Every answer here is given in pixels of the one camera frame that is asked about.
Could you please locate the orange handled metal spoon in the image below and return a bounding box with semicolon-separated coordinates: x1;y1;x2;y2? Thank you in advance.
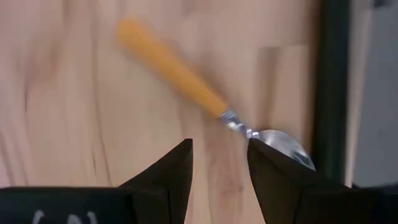
116;18;317;171

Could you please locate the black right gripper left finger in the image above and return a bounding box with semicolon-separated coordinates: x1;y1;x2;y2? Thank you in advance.
119;138;194;224

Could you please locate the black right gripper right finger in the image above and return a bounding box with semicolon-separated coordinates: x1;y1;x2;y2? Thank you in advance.
247;138;398;224

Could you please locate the black frame bar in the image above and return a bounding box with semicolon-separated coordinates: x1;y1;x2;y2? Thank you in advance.
312;0;353;187

